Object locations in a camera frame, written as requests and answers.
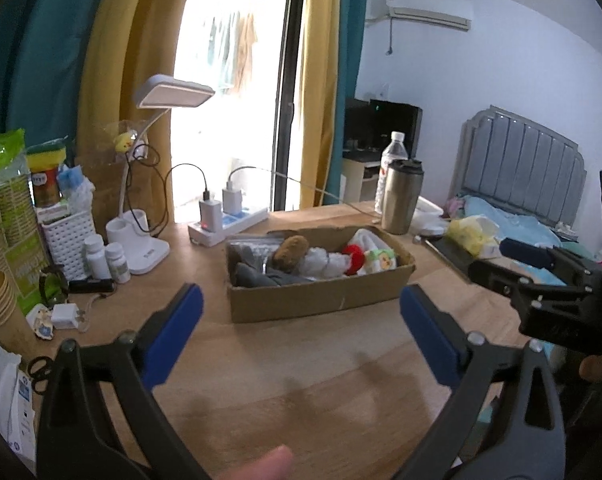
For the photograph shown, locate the white plug adapter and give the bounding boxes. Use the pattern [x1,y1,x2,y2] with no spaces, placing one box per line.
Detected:
[51,304,82,330]

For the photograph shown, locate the brown cardboard box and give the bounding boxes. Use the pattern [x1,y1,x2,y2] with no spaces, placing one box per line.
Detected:
[225,226,415,323]

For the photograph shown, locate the cotton swab bag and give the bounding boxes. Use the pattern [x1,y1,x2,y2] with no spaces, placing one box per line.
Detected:
[228,237,283,273]

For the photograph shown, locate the clear water bottle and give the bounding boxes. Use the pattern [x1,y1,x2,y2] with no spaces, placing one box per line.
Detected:
[375,131,409,214]

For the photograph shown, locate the clear plastic bag bundle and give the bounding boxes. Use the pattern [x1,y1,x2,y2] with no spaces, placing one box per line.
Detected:
[297,247,352,280]

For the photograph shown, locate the white paper towel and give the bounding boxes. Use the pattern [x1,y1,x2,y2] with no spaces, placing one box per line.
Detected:
[349,229,395,261]

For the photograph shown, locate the white desk lamp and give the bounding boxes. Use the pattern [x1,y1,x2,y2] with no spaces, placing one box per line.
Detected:
[106,74,214,275]

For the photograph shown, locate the black small device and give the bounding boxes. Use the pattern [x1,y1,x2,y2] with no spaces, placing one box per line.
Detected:
[68,278,116,295]

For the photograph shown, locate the black monitor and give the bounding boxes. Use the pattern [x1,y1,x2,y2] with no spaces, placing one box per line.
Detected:
[343,99,423,162]

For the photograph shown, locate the yellow crumpled bag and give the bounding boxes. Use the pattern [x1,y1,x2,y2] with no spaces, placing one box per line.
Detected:
[445,214,500,259]

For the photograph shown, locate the white pill bottle tall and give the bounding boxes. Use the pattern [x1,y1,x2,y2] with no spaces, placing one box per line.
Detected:
[83,234,111,280]

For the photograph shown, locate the yellow curtain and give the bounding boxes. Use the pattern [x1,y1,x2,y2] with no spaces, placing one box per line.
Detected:
[300,0,340,209]

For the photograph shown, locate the teal curtain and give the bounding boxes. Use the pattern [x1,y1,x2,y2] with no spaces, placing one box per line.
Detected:
[0,0,100,145]

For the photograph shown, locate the white power strip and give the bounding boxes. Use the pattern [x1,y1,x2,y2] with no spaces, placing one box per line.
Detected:
[188,208,269,247]

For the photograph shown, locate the green tissue packet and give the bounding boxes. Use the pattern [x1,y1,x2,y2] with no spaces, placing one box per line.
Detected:
[357,248,397,275]

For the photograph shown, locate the white plastic basket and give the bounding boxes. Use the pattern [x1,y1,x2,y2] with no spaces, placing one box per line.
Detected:
[42,211,96,281]

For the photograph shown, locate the black scissors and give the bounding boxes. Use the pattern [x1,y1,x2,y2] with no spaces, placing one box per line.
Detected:
[27,356,54,396]

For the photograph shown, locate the grey bed headboard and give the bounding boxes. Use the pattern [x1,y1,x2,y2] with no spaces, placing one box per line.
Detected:
[451,106,587,226]

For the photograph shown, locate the person hand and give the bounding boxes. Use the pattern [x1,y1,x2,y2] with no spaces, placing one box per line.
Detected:
[219,445,295,480]

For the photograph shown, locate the white charger black cable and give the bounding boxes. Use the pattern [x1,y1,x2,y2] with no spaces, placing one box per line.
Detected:
[125,142,225,236]

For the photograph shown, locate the green paper cup package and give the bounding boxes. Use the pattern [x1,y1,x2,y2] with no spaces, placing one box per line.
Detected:
[0,129,48,314]

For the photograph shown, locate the red plush ball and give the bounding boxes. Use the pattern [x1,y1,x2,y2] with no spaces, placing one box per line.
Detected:
[342,244,366,276]

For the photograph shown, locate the white air conditioner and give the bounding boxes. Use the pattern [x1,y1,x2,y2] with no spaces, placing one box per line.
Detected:
[386,0,473,32]

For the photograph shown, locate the grey sock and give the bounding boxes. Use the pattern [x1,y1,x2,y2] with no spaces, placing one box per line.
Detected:
[231,262,310,288]

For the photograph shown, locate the white pill bottle short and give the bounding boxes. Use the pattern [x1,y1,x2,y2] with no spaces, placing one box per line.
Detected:
[105,242,131,284]

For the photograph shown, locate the steel travel tumbler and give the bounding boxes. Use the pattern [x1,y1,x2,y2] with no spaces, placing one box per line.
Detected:
[381,159,423,235]

